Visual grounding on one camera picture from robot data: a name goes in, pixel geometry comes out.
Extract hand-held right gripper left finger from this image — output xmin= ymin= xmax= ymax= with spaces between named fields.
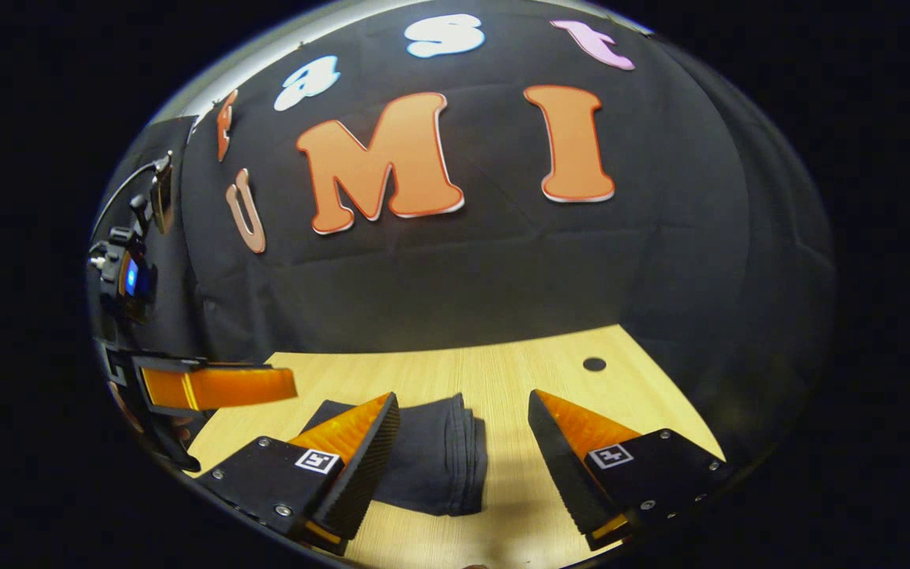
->
xmin=196 ymin=391 xmax=400 ymax=554

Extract dark blue jeans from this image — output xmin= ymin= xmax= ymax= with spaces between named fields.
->
xmin=301 ymin=393 xmax=489 ymax=517

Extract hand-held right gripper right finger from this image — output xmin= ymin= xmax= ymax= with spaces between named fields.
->
xmin=528 ymin=389 xmax=734 ymax=552

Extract black backdrop cloth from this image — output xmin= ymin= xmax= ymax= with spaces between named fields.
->
xmin=88 ymin=0 xmax=837 ymax=475

